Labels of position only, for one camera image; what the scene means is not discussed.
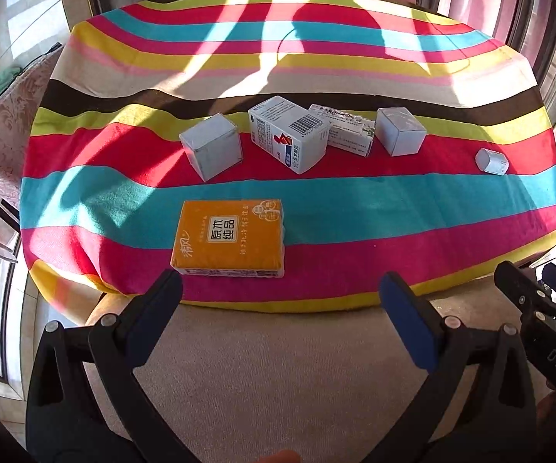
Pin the beige cushion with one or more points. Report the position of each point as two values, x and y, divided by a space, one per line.
278 386

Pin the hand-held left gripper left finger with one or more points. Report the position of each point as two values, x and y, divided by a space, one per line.
155 323

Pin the small grey cube box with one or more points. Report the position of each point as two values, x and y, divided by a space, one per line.
210 149
401 132

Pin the white blue carton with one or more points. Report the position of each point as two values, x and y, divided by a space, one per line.
283 140

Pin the striped colourful cloth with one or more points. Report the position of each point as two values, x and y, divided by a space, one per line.
355 212

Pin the orange tissue pack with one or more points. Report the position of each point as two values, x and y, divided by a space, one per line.
230 236

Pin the white box with silver top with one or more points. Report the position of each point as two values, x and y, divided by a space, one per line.
350 137

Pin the person's left hand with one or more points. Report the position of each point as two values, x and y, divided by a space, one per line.
280 457

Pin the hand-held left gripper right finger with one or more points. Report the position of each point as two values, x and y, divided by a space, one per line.
408 323

